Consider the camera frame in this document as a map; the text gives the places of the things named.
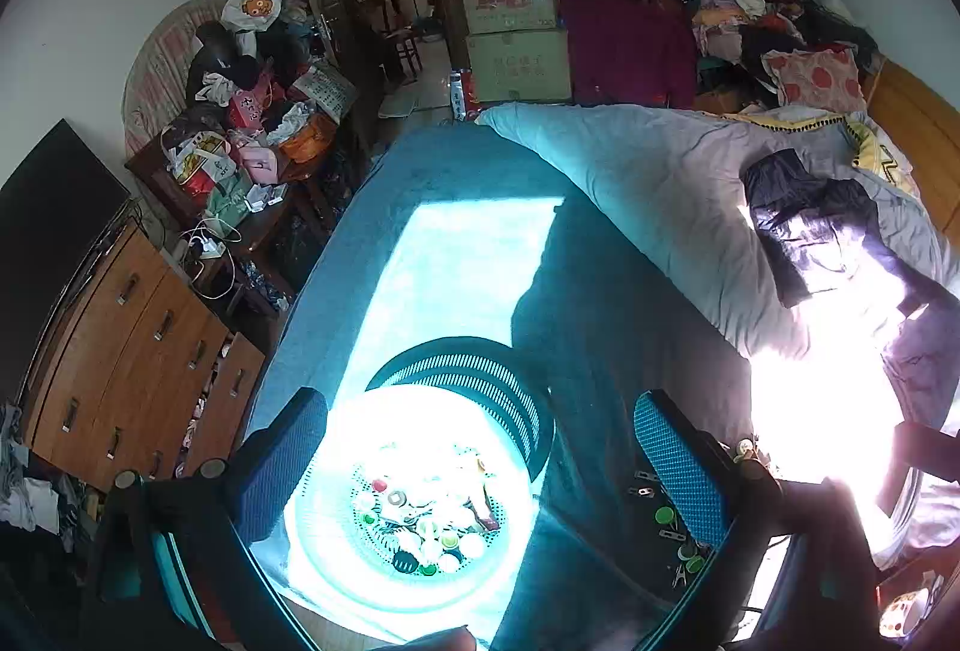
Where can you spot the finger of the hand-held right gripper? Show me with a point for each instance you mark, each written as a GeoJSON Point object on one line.
{"type": "Point", "coordinates": [930, 450]}

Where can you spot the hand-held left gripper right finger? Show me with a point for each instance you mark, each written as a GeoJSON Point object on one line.
{"type": "Point", "coordinates": [679, 463]}

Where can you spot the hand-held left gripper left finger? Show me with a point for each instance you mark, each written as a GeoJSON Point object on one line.
{"type": "Point", "coordinates": [289, 463]}

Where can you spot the pile of caps and clips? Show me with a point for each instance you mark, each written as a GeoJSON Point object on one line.
{"type": "Point", "coordinates": [664, 514]}

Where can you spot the white plastic basket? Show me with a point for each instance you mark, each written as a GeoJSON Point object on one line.
{"type": "Point", "coordinates": [322, 568]}

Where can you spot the heap of sorted small caps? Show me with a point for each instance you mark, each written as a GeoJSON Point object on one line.
{"type": "Point", "coordinates": [427, 523]}

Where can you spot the wooden dresser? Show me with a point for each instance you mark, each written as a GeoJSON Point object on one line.
{"type": "Point", "coordinates": [135, 336]}

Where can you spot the wooden side table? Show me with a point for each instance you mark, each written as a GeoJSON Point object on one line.
{"type": "Point", "coordinates": [255, 235]}

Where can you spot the white power strip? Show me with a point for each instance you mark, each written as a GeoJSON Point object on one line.
{"type": "Point", "coordinates": [204, 247]}

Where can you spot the black jacket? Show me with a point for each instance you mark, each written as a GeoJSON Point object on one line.
{"type": "Point", "coordinates": [817, 223]}

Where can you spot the clothes heap on floor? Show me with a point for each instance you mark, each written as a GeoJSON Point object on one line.
{"type": "Point", "coordinates": [34, 486]}

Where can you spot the grey duvet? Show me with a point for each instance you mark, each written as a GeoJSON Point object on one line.
{"type": "Point", "coordinates": [637, 186]}

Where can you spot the yellow patterned blanket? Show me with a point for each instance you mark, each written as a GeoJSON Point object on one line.
{"type": "Point", "coordinates": [881, 160]}

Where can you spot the wooden headboard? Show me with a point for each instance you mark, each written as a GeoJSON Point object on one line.
{"type": "Point", "coordinates": [922, 133]}

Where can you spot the black television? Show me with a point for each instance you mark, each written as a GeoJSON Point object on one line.
{"type": "Point", "coordinates": [52, 231]}

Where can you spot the teal bed blanket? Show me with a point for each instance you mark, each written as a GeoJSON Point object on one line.
{"type": "Point", "coordinates": [450, 171]}

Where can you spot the red white carton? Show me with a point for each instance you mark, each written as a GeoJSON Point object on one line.
{"type": "Point", "coordinates": [459, 96]}

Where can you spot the rolled pink mattress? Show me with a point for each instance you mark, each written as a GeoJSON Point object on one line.
{"type": "Point", "coordinates": [150, 73]}

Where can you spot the purple cloth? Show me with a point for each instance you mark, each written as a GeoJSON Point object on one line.
{"type": "Point", "coordinates": [630, 51]}

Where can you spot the large pale cardboard box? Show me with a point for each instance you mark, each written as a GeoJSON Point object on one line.
{"type": "Point", "coordinates": [517, 66]}

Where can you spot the wooden chair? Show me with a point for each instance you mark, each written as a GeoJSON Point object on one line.
{"type": "Point", "coordinates": [397, 40]}

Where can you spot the pile of clothes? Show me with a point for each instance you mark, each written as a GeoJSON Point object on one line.
{"type": "Point", "coordinates": [750, 28]}

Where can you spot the white bag with orange cartoon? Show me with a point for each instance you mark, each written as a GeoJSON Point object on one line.
{"type": "Point", "coordinates": [251, 12]}

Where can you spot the red print cardboard box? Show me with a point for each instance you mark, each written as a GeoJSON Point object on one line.
{"type": "Point", "coordinates": [510, 2]}

